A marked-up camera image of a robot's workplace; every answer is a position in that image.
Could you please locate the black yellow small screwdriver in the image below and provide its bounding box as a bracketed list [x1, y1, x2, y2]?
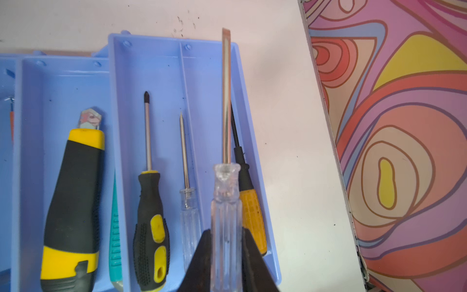
[133, 92, 170, 292]

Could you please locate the white blue plastic tool box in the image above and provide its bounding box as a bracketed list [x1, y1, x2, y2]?
[0, 30, 282, 292]

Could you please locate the clear handle screwdriver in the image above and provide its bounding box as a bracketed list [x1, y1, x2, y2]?
[210, 28, 242, 292]

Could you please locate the yellow black utility knife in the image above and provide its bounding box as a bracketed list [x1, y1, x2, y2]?
[40, 108, 105, 292]

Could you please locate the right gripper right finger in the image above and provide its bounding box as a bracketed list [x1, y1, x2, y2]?
[242, 228, 279, 292]

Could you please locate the small silver screwdriver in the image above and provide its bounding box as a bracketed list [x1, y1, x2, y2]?
[180, 113, 201, 271]

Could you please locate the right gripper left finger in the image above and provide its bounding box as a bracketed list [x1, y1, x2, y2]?
[177, 229, 212, 292]

